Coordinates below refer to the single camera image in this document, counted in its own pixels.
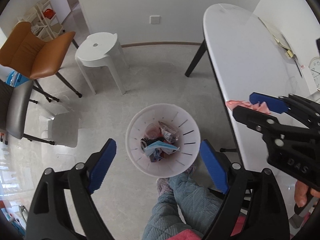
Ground black foam net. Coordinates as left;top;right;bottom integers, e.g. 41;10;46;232
140;138;159;149

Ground black pen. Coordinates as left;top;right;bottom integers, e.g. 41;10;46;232
294;59;303;78

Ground open notebook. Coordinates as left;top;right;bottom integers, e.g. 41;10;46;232
258;17;293;52

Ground white plastic stool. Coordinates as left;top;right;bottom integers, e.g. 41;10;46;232
75;32;129;94

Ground grey chair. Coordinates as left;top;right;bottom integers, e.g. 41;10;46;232
1;81;55;145

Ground white shelf rack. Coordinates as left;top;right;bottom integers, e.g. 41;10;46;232
17;0;65;42

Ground clear plastic wrapper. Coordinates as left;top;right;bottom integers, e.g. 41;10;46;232
158;121;180;144

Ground black table leg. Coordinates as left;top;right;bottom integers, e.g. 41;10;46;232
185;41;207;77

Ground person leg teal trousers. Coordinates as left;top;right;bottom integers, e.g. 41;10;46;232
142;172;222;239

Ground blue face mask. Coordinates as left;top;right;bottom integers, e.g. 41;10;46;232
143;141;180;159

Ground right hand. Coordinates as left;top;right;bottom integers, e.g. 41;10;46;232
295;181;320;207

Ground blue tissue pack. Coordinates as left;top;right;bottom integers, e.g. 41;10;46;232
5;71;29;87

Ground pink red sleeve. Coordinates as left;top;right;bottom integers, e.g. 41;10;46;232
159;216;247;240

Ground wall socket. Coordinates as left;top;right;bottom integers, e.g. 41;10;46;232
150;15;161;24

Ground white trash bin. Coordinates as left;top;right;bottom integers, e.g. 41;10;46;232
125;103;201;178

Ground grey fuzzy slipper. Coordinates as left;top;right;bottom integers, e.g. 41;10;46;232
156;178;173;197

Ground round wall clock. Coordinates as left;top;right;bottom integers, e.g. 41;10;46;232
309;57;320;90

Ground orange leather chair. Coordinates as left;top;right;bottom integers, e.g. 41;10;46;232
1;22;82;102

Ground white rectangular box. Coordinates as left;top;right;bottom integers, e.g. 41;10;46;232
300;65;318;95

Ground pink paper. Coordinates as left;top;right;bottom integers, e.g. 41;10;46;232
225;100;271;114

